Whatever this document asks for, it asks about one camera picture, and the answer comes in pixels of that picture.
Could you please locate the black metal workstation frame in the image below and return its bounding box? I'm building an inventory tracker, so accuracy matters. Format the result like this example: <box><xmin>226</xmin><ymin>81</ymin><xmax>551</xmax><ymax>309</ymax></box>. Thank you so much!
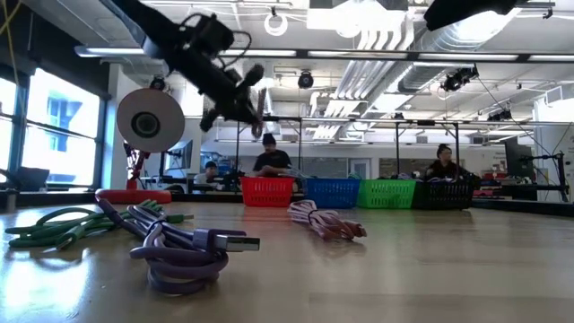
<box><xmin>235</xmin><ymin>115</ymin><xmax>463</xmax><ymax>180</ymax></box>

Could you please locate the red plastic basket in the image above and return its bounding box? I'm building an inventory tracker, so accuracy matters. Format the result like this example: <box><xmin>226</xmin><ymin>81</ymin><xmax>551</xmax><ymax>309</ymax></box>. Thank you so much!
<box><xmin>239</xmin><ymin>175</ymin><xmax>295</xmax><ymax>208</ymax></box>

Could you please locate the light grey USB cable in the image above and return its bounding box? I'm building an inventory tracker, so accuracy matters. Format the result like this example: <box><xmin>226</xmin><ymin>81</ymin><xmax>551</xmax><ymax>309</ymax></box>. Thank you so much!
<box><xmin>286</xmin><ymin>166</ymin><xmax>311</xmax><ymax>181</ymax></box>

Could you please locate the long ceiling light strip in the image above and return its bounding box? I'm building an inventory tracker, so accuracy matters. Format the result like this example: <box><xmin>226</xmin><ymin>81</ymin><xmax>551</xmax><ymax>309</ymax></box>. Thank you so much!
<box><xmin>74</xmin><ymin>43</ymin><xmax>574</xmax><ymax>64</ymax></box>

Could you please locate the green plastic basket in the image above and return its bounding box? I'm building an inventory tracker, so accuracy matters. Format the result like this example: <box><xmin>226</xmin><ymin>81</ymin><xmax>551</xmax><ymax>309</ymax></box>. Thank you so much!
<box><xmin>356</xmin><ymin>179</ymin><xmax>418</xmax><ymax>210</ymax></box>

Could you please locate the white ring light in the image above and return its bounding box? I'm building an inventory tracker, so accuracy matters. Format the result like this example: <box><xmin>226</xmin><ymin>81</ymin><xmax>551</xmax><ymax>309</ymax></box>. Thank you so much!
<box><xmin>263</xmin><ymin>12</ymin><xmax>289</xmax><ymax>38</ymax></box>

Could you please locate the black plastic basket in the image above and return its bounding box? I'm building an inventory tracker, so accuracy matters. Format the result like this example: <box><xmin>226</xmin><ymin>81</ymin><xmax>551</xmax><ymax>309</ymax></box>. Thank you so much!
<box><xmin>412</xmin><ymin>179</ymin><xmax>476</xmax><ymax>211</ymax></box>

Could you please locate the purple USB cable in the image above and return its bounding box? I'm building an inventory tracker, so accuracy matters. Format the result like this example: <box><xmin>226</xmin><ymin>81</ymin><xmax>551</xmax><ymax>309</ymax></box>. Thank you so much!
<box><xmin>95</xmin><ymin>196</ymin><xmax>262</xmax><ymax>296</ymax></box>

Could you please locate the black overhead camera cluster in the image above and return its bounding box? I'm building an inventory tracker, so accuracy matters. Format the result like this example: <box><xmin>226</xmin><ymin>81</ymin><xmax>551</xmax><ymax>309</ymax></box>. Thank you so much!
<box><xmin>439</xmin><ymin>65</ymin><xmax>480</xmax><ymax>93</ymax></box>

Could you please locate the green USB cable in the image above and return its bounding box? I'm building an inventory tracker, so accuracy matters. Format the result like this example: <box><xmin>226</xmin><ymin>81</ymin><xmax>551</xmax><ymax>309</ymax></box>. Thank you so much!
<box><xmin>4</xmin><ymin>199</ymin><xmax>195</xmax><ymax>250</ymax></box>

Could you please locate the blue plastic basket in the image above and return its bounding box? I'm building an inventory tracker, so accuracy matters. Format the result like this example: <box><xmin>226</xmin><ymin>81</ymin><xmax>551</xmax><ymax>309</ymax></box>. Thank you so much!
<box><xmin>306</xmin><ymin>178</ymin><xmax>361</xmax><ymax>210</ymax></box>

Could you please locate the black computer monitor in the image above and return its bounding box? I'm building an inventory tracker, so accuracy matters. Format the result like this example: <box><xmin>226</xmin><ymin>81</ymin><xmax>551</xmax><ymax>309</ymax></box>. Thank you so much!
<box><xmin>504</xmin><ymin>136</ymin><xmax>537</xmax><ymax>181</ymax></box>

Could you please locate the dark wall-side monitor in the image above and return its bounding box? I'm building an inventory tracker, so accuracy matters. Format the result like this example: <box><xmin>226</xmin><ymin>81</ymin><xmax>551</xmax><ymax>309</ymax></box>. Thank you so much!
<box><xmin>164</xmin><ymin>139</ymin><xmax>195</xmax><ymax>172</ymax></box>

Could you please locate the person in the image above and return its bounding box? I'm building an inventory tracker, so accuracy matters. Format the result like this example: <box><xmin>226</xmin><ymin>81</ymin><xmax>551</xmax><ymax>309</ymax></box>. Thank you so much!
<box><xmin>193</xmin><ymin>160</ymin><xmax>222</xmax><ymax>186</ymax></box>
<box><xmin>424</xmin><ymin>143</ymin><xmax>470</xmax><ymax>180</ymax></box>
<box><xmin>250</xmin><ymin>132</ymin><xmax>293</xmax><ymax>179</ymax></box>

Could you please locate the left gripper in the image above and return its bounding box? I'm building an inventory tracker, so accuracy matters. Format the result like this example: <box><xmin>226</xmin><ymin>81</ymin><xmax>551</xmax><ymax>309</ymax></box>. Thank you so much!
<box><xmin>172</xmin><ymin>42</ymin><xmax>265</xmax><ymax>131</ymax></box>

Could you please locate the red desk lamp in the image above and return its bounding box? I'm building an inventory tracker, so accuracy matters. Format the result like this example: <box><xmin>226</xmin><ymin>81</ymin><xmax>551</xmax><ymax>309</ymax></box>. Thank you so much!
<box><xmin>95</xmin><ymin>87</ymin><xmax>187</xmax><ymax>205</ymax></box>

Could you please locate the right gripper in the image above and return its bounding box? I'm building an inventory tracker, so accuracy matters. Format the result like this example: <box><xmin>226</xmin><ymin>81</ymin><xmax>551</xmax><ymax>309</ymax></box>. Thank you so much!
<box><xmin>423</xmin><ymin>0</ymin><xmax>519</xmax><ymax>31</ymax></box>

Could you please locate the brown USB cable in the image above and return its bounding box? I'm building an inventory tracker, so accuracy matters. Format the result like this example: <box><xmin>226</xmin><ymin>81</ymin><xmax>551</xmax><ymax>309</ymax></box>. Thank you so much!
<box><xmin>289</xmin><ymin>199</ymin><xmax>368</xmax><ymax>241</ymax></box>
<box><xmin>249</xmin><ymin>87</ymin><xmax>269</xmax><ymax>140</ymax></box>

